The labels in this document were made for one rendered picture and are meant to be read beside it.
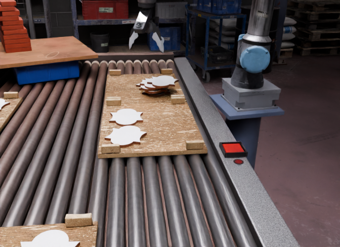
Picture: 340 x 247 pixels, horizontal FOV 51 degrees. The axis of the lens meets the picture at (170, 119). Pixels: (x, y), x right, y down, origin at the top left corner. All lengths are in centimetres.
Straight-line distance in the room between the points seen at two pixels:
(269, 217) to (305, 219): 155
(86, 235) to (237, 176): 47
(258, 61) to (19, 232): 104
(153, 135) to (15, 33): 103
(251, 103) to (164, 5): 409
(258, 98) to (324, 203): 123
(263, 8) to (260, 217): 82
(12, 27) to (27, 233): 131
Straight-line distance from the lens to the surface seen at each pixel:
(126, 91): 164
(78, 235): 85
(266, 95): 166
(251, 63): 147
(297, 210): 255
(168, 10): 563
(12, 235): 89
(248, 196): 101
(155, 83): 155
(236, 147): 120
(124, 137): 120
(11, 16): 199
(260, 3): 146
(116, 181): 103
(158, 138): 121
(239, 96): 160
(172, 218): 90
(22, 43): 201
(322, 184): 288
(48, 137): 132
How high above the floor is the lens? 150
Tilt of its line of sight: 25 degrees down
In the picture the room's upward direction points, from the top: 1 degrees clockwise
